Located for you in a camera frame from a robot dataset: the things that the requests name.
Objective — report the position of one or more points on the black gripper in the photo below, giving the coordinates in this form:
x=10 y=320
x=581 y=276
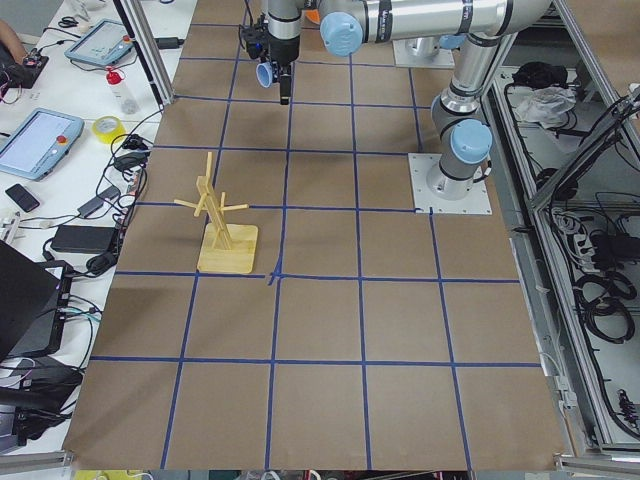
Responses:
x=283 y=51

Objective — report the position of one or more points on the blue cup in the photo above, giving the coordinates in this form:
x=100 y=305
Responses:
x=266 y=74

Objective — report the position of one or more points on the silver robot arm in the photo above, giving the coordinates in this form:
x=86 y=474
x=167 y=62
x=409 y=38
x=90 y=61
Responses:
x=347 y=25

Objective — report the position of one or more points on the person forearm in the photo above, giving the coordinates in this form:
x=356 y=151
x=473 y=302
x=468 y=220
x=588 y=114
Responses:
x=11 y=43

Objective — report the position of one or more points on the wooden cup stand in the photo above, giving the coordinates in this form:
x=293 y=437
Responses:
x=226 y=248

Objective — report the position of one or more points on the far teach pendant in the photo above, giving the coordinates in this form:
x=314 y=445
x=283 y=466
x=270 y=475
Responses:
x=106 y=43

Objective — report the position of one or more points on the teach pendant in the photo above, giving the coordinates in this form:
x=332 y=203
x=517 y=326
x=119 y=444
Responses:
x=40 y=143
x=106 y=43

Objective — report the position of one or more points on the yellow tape roll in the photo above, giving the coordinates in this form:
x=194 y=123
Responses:
x=108 y=128

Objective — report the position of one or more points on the black power adapter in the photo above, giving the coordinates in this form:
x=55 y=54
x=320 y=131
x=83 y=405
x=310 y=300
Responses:
x=83 y=239

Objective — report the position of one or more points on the near teach pendant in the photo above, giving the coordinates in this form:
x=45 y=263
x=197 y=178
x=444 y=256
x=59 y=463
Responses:
x=40 y=143

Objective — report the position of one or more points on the white cloth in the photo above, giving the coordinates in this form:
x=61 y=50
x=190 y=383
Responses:
x=548 y=107

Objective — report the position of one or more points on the black smartphone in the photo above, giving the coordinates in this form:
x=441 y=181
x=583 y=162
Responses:
x=22 y=198

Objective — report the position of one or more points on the black laptop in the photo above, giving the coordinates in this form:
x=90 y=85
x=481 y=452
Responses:
x=33 y=296

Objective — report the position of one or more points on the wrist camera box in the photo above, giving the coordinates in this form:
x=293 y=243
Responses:
x=253 y=40

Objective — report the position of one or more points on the aluminium frame post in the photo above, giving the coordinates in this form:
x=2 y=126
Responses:
x=132 y=16

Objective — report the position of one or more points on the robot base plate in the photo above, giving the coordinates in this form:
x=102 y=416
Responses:
x=434 y=192

